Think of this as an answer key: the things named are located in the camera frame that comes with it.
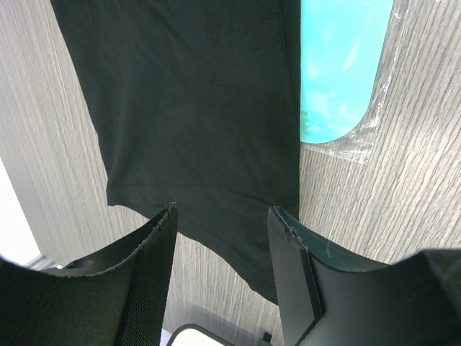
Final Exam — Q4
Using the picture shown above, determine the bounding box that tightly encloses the teal folding board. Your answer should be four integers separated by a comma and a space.
300, 0, 393, 144

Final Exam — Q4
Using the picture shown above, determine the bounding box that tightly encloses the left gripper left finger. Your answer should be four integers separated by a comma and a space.
1, 203, 178, 345

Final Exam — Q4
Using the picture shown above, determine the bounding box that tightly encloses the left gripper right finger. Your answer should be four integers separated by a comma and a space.
267, 207, 460, 345

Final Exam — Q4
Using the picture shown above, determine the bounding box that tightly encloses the black floral t-shirt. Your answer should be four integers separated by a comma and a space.
51, 1, 300, 302

